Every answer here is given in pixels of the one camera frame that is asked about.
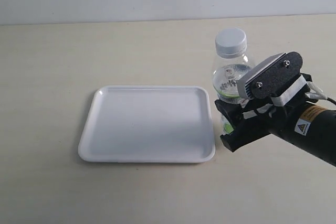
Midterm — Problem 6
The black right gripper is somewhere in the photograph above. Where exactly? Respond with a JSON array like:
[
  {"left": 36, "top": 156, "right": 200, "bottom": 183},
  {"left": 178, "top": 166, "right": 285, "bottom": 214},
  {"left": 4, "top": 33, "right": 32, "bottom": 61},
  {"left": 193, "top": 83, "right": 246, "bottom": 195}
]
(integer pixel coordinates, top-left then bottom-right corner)
[{"left": 215, "top": 73, "right": 315, "bottom": 152}]

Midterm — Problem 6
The clear plastic drink bottle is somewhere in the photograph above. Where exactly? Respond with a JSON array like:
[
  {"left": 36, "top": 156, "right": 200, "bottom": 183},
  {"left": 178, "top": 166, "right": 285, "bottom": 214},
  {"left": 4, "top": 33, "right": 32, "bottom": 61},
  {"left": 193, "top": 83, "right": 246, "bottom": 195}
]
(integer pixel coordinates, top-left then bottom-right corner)
[{"left": 211, "top": 48, "right": 256, "bottom": 135}]

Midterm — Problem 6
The white bottle cap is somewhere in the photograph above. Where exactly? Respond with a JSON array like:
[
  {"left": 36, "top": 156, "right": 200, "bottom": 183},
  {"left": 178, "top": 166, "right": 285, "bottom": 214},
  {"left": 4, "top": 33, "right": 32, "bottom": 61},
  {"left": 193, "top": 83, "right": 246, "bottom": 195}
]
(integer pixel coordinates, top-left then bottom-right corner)
[{"left": 215, "top": 27, "right": 247, "bottom": 58}]

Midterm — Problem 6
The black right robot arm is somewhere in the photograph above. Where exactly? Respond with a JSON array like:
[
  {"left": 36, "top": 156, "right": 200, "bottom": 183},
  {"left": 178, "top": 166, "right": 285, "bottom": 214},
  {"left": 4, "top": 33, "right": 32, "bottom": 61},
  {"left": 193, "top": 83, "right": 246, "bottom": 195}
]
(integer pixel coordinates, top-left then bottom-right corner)
[{"left": 215, "top": 73, "right": 335, "bottom": 165}]

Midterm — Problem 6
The white plastic tray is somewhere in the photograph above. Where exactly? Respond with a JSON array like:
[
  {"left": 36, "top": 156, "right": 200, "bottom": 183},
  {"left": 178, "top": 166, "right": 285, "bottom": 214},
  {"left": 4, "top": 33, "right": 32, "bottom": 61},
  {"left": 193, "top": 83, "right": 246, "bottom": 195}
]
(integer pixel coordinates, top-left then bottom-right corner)
[{"left": 78, "top": 86, "right": 215, "bottom": 164}]

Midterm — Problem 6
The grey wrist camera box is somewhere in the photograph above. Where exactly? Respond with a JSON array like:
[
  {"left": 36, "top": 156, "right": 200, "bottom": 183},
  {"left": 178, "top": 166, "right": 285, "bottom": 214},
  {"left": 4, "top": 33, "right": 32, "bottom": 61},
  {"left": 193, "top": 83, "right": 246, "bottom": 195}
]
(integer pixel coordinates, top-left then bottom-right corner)
[{"left": 237, "top": 51, "right": 309, "bottom": 110}]

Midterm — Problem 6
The white camera cable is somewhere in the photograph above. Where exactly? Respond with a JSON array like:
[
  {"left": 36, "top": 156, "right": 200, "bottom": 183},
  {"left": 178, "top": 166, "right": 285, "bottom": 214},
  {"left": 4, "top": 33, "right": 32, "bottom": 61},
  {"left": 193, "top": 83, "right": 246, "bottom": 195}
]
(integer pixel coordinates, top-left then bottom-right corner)
[{"left": 306, "top": 81, "right": 336, "bottom": 105}]

